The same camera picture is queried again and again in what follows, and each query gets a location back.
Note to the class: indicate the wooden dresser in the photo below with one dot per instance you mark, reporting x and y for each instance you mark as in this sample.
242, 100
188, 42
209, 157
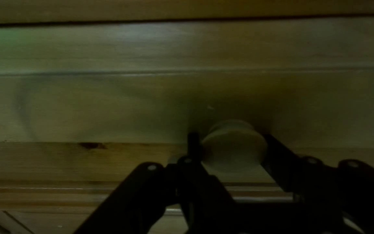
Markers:
110, 8

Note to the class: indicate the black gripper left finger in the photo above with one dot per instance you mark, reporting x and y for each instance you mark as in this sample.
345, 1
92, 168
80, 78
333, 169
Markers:
162, 199

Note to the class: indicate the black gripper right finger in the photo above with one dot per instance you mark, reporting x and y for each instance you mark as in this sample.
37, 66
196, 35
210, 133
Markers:
334, 195

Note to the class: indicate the round pale drawer knob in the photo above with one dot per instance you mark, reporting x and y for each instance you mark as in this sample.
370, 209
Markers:
234, 147

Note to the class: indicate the wooden drawer with knob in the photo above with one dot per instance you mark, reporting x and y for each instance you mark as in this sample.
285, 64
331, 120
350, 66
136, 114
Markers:
110, 104

